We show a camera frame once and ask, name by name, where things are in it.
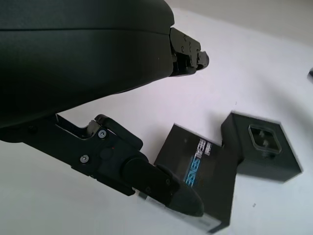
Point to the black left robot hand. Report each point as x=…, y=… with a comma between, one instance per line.
x=73, y=61

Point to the black box base with insert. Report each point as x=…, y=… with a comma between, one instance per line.
x=269, y=169

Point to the black RealSense box lid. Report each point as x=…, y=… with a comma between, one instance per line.
x=212, y=171

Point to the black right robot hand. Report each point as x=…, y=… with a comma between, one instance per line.
x=310, y=73

